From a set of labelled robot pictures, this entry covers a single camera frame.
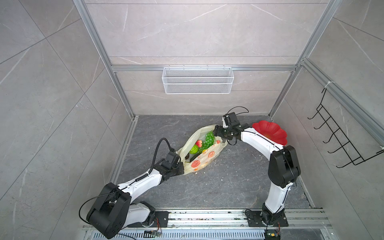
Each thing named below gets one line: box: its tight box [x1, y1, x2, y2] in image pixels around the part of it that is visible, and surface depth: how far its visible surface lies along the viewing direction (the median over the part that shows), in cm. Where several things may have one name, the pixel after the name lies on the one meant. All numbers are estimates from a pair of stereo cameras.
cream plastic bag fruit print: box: [177, 140, 228, 175], surface depth 90 cm
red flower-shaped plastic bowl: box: [252, 120, 288, 146], surface depth 112 cm
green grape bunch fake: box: [197, 131, 216, 155], surface depth 100 cm
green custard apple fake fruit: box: [189, 144, 199, 154], surface depth 95 cm
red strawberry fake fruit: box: [195, 139, 203, 148], surface depth 100 cm
